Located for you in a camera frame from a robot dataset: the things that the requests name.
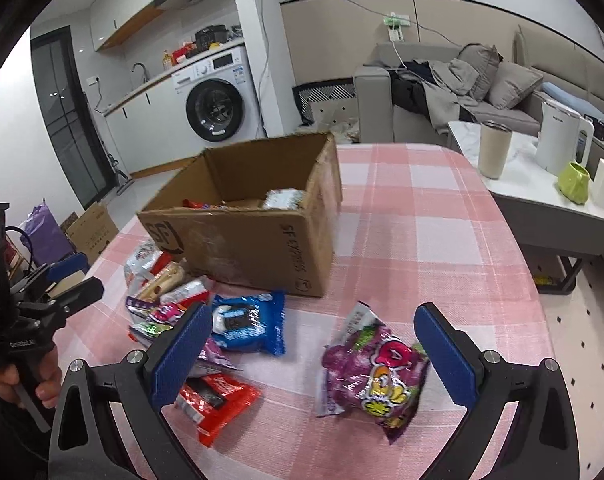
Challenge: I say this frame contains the pink checked tablecloth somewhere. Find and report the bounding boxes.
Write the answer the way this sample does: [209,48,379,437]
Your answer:
[56,142,558,480]

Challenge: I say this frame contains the person's left hand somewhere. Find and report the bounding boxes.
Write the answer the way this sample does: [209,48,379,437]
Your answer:
[0,344,63,411]

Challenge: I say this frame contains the small printed cardboard box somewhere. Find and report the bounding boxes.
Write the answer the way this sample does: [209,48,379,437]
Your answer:
[66,202,120,263]

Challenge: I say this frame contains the white wall cabinets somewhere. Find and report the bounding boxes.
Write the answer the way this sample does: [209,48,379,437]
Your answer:
[89,0,183,52]

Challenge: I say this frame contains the beige crumpled cloth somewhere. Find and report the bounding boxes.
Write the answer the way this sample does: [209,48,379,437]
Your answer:
[312,116,363,144]

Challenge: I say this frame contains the blue cookie packet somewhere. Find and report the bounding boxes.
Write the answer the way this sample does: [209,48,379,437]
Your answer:
[211,291,287,356]

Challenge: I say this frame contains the light grey cushion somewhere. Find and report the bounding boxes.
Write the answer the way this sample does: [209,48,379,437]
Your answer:
[487,62,544,110]

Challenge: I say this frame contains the black rice cooker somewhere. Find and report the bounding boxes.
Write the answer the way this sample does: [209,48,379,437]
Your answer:
[194,25,229,50]

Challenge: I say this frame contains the beige tumbler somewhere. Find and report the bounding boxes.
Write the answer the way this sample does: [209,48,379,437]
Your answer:
[478,120,512,180]

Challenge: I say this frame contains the purple plastic bag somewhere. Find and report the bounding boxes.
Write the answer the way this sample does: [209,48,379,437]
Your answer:
[20,200,75,266]

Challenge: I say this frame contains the dark grey cushion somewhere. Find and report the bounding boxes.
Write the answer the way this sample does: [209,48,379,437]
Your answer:
[457,44,502,101]

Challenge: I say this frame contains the purple candy bag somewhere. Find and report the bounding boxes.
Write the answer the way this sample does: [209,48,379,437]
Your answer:
[316,301,430,445]

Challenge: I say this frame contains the red snack packet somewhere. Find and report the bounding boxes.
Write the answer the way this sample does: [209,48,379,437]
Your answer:
[174,372,263,448]

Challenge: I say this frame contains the grey jacket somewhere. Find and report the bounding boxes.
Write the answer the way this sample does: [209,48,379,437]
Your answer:
[389,59,485,135]

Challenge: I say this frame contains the light blue pillow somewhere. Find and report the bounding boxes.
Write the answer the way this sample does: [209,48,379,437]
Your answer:
[541,82,604,122]

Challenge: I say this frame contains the white green snack packet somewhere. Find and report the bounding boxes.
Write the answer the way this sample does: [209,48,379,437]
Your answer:
[263,188,307,211]

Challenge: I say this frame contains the brown cardboard box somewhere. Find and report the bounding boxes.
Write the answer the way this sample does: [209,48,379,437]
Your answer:
[136,132,343,298]

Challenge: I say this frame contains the small purple snack packet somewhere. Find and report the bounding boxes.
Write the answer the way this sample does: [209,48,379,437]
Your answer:
[189,337,243,378]

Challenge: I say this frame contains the pile of mixed snack packets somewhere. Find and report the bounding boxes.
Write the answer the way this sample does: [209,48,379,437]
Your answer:
[123,239,213,348]

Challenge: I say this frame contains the black glass door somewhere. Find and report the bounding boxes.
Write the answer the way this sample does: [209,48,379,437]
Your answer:
[30,27,117,211]

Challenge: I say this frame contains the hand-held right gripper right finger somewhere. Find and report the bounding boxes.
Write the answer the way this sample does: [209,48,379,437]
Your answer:
[414,301,581,480]

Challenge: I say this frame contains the kitchen counter with cabinets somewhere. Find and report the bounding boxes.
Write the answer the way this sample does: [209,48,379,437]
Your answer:
[104,77,193,177]

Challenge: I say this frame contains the grey sofa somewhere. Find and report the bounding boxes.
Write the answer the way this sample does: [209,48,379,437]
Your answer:
[354,25,604,147]

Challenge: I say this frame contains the white power strip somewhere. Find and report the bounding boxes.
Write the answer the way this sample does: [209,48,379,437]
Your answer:
[384,12,411,43]

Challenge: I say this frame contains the upright floor mop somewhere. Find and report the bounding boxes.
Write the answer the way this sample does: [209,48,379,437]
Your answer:
[109,155,132,196]

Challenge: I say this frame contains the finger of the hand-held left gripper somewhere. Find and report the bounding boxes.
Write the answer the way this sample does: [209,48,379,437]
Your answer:
[9,252,90,306]
[16,277,106,333]

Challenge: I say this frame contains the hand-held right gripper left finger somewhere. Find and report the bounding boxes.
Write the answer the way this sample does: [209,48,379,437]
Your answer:
[48,301,214,480]

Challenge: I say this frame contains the green mug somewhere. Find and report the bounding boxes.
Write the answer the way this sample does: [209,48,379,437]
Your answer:
[556,161,592,205]

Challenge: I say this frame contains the marble top coffee table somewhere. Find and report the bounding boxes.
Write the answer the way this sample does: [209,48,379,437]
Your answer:
[447,120,604,296]

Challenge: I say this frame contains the white electric kettle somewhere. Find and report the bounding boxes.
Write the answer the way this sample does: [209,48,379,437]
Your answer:
[534,99,595,177]

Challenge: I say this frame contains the white washing machine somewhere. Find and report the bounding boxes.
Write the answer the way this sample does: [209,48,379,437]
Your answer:
[171,45,267,143]

